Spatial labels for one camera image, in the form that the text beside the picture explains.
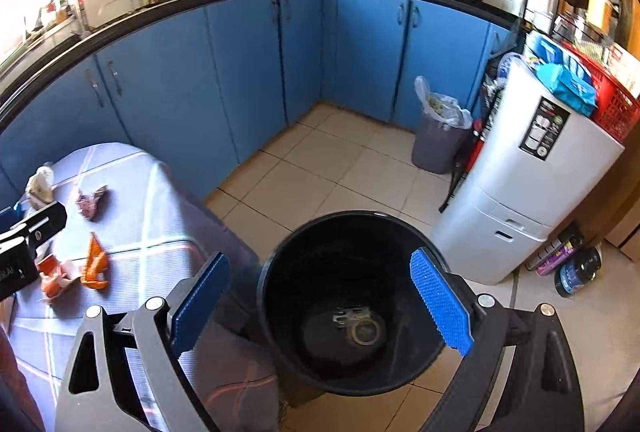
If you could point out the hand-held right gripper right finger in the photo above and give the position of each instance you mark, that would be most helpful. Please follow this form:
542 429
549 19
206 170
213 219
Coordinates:
440 307

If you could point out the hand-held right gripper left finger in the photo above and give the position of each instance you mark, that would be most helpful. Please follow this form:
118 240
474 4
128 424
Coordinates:
200 302

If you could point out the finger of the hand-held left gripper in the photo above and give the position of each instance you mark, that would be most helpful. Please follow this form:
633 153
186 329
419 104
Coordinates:
47 224

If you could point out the white tissue packet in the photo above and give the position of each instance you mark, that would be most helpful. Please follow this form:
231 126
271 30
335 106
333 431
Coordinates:
41 187

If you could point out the black round trash bin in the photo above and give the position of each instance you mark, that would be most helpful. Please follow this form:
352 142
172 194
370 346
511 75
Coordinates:
305 272

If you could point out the grey trash bin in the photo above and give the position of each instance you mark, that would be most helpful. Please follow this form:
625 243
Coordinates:
440 147

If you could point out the orange and white wrapper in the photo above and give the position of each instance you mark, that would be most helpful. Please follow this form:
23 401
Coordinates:
57 279

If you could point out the orange snack wrapper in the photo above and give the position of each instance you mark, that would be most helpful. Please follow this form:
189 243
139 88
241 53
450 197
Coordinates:
95 264

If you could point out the clear tape roll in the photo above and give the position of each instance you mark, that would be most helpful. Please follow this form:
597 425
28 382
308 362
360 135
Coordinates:
366 332

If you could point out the purple packet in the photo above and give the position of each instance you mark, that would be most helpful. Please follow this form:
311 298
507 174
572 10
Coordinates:
560 257

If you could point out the round dark tin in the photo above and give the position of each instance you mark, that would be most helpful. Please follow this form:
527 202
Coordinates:
577 272

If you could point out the red plastic item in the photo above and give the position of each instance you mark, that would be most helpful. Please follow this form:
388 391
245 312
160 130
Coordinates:
480 140

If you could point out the blue kitchen cabinet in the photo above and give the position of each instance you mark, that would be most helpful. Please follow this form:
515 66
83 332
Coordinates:
165 77

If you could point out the clear plastic bin bag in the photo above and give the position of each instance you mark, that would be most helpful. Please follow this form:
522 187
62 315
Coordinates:
442 105

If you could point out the metal sink faucet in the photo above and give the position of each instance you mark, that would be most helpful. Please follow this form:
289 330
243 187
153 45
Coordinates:
77 7

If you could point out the white plastic bag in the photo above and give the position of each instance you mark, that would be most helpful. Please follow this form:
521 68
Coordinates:
505 70

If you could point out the blue wet wipes packet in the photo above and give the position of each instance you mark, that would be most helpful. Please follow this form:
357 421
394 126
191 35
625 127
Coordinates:
570 87

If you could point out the red plastic basket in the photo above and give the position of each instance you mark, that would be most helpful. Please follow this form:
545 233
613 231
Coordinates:
612 107

